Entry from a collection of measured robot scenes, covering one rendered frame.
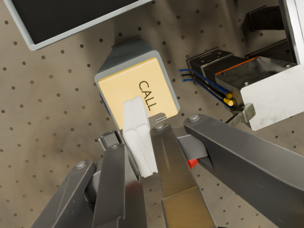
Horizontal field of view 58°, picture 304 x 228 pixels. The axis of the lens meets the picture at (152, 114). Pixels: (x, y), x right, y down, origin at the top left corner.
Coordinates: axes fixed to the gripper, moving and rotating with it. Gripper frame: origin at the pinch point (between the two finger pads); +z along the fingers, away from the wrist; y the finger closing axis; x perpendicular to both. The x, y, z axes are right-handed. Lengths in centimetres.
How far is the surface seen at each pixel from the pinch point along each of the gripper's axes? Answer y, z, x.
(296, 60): 24.5, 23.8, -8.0
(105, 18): 0.4, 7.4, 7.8
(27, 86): -27, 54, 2
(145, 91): 1.1, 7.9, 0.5
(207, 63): 15.1, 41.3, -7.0
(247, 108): 12.7, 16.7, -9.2
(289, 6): 25.1, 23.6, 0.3
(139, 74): 1.2, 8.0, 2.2
